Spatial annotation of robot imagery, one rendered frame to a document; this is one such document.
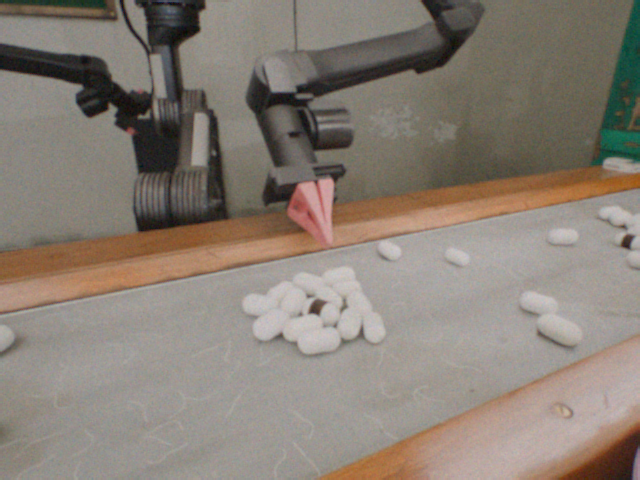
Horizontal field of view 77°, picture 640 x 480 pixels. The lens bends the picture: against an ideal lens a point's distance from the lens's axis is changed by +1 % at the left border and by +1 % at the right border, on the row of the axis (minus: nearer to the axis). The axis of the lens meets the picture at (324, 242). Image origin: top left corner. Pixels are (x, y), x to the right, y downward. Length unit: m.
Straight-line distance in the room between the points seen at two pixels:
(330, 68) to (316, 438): 0.50
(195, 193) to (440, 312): 0.47
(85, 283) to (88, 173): 1.99
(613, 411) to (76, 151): 2.37
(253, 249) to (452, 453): 0.34
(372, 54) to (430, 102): 2.21
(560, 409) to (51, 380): 0.36
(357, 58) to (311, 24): 1.86
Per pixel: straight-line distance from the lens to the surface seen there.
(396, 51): 0.73
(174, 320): 0.41
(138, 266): 0.49
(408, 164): 2.87
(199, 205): 0.72
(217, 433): 0.29
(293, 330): 0.35
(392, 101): 2.74
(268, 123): 0.56
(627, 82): 1.15
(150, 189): 0.74
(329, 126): 0.57
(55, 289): 0.49
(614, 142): 1.15
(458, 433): 0.26
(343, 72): 0.65
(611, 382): 0.34
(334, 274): 0.42
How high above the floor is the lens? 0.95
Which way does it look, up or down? 23 degrees down
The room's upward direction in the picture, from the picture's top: straight up
